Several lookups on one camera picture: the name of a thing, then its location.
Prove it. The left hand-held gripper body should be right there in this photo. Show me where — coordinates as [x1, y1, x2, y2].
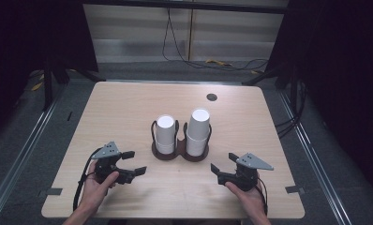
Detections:
[91, 141, 136, 186]

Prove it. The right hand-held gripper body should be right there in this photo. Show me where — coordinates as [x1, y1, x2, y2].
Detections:
[216, 152, 275, 192]

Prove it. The dark brown double cup holder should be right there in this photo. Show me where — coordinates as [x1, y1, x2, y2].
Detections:
[150, 119, 213, 163]

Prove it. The white paper cup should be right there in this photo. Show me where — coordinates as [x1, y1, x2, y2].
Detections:
[156, 142, 176, 156]
[185, 134, 209, 158]
[156, 114, 176, 146]
[186, 107, 211, 141]

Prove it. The person's right hand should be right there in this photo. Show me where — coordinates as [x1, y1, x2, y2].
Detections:
[224, 181, 267, 218]

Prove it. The person's left hand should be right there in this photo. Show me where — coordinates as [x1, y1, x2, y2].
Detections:
[81, 161, 121, 213]

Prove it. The grey tape strip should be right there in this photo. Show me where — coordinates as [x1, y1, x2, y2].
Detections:
[45, 187, 64, 197]
[284, 185, 306, 195]

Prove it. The black metal stand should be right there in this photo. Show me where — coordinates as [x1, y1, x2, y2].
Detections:
[241, 61, 302, 109]
[41, 57, 107, 113]

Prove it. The dark curtain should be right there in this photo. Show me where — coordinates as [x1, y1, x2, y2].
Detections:
[0, 0, 100, 143]
[264, 0, 373, 205]

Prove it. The right hand-held gripper black cable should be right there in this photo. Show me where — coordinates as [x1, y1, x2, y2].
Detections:
[255, 177, 269, 217]

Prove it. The hand-held gripper black cable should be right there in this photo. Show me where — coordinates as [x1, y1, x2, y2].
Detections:
[255, 177, 269, 217]
[72, 146, 104, 212]

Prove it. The left hand-held gripper black cable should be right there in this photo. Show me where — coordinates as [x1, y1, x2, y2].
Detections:
[72, 146, 104, 212]

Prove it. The metal floor rail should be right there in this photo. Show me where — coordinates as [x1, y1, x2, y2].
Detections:
[277, 89, 353, 225]
[0, 83, 67, 219]

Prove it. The bundle of black cables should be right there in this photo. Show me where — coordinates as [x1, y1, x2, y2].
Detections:
[274, 80, 308, 139]

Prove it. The yellow cable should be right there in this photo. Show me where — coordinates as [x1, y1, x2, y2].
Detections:
[204, 58, 234, 68]
[30, 73, 46, 93]

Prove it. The black hanging cable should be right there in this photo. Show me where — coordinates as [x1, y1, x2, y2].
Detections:
[161, 7, 270, 71]

